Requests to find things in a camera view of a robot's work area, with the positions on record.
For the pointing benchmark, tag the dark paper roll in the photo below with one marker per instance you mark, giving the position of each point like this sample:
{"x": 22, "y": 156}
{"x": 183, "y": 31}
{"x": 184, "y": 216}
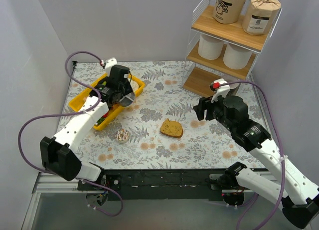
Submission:
{"x": 233, "y": 87}

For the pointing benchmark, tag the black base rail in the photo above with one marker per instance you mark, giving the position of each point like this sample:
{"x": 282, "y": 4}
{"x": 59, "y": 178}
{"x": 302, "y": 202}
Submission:
{"x": 160, "y": 184}

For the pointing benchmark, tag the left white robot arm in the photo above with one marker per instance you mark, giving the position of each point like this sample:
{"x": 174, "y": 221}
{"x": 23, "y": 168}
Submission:
{"x": 58, "y": 153}

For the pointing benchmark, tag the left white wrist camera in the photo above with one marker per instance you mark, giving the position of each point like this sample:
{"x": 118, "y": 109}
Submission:
{"x": 108, "y": 64}

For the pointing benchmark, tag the brown roll with label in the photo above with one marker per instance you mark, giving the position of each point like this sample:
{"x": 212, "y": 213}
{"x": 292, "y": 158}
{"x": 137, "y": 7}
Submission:
{"x": 259, "y": 16}

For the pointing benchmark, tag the white paper towel roll front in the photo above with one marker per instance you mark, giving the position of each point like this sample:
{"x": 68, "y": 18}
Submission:
{"x": 209, "y": 48}

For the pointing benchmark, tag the white paper towel roll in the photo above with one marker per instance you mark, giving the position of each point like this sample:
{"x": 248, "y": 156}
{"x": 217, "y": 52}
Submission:
{"x": 209, "y": 48}
{"x": 236, "y": 57}

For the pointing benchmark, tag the white wire wooden shelf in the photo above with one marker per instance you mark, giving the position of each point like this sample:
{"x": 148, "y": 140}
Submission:
{"x": 199, "y": 76}

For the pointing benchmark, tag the floral table mat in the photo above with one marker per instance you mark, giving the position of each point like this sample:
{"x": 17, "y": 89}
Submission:
{"x": 204, "y": 144}

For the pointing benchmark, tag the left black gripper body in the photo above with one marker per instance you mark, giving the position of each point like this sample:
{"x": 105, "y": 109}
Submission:
{"x": 119, "y": 74}

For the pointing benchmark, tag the white cauliflower toy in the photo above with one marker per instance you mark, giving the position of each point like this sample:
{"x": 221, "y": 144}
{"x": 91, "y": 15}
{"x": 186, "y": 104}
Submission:
{"x": 134, "y": 86}

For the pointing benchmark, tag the cat shaped bread slice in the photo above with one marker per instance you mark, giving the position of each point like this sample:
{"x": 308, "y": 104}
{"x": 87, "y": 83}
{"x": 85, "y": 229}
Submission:
{"x": 171, "y": 129}

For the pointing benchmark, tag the brown roll with drawing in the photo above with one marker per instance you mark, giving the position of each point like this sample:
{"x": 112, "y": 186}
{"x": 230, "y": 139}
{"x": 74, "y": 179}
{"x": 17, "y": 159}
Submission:
{"x": 227, "y": 11}

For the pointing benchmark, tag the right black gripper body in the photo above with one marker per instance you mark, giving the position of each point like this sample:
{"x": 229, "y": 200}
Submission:
{"x": 206, "y": 109}

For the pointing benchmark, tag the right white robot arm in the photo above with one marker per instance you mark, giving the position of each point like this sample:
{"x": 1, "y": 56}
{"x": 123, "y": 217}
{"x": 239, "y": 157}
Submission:
{"x": 298, "y": 196}

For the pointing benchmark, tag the yellow plastic bin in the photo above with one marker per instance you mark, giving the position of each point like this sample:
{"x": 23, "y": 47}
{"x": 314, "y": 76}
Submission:
{"x": 77, "y": 102}

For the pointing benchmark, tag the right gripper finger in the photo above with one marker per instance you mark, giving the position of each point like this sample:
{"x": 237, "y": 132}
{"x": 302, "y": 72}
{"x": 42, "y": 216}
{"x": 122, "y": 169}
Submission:
{"x": 212, "y": 109}
{"x": 200, "y": 108}

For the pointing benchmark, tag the white paper towel roll back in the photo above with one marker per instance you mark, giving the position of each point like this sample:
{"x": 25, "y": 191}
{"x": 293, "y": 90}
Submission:
{"x": 236, "y": 57}

